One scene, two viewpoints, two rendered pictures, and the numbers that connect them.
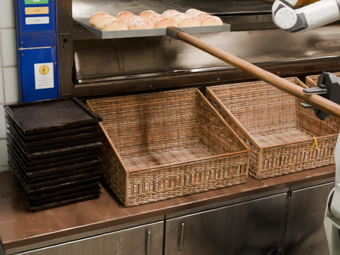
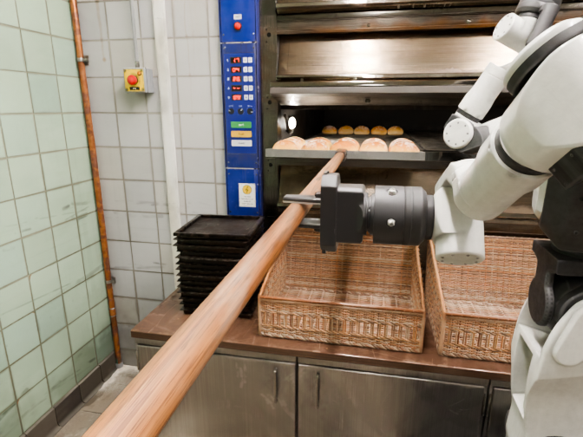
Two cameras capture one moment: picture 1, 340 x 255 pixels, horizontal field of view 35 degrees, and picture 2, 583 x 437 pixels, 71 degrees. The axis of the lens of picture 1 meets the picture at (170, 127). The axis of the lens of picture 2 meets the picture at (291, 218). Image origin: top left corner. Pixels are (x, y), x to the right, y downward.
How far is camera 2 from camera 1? 1.15 m
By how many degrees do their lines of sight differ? 38
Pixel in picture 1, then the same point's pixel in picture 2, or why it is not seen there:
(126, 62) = not seen: hidden behind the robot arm
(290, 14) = (462, 128)
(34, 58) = (239, 178)
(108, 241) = (230, 364)
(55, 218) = not seen: hidden behind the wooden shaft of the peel
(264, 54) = (520, 205)
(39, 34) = (243, 156)
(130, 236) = (255, 368)
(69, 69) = (274, 192)
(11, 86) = (222, 201)
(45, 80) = (248, 198)
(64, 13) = (270, 139)
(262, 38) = not seen: hidden behind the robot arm
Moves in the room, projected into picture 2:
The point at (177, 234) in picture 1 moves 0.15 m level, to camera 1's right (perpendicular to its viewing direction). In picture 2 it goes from (313, 386) to (352, 405)
